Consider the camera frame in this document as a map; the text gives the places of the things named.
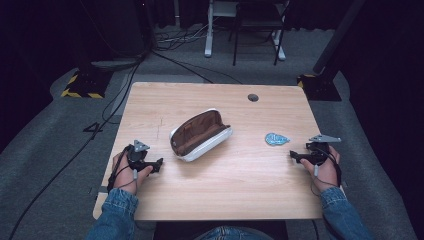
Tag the person's left hand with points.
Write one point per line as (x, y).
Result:
(128, 176)

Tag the black chair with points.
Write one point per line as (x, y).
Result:
(258, 23)

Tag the black slanted stand pole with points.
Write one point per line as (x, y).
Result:
(336, 35)

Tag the white pouch with brown lining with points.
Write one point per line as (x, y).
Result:
(200, 136)

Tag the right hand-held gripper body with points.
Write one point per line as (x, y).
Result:
(318, 152)

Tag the person's right hand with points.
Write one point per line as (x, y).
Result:
(325, 173)

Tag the person's lap in jeans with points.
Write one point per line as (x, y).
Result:
(233, 233)

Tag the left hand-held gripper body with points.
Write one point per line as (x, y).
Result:
(137, 156)

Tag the small blue patterned packet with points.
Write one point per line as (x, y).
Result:
(276, 139)

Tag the striped black stand base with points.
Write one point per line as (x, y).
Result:
(316, 87)
(85, 85)

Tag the white desk frame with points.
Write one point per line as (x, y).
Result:
(213, 33)

